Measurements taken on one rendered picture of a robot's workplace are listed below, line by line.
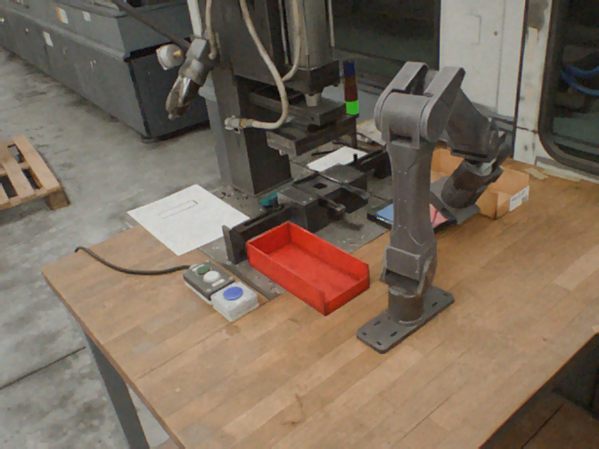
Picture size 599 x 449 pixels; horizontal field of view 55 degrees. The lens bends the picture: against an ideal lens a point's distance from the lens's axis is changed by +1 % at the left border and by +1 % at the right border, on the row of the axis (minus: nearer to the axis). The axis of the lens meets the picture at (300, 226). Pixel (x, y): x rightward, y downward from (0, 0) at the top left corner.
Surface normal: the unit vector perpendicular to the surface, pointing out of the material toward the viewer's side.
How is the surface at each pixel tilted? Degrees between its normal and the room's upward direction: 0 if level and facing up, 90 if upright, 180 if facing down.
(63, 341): 0
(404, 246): 90
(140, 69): 90
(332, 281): 0
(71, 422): 0
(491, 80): 90
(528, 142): 90
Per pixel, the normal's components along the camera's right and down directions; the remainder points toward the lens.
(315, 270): -0.11, -0.85
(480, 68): -0.80, 0.38
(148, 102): 0.59, 0.36
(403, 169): -0.65, 0.45
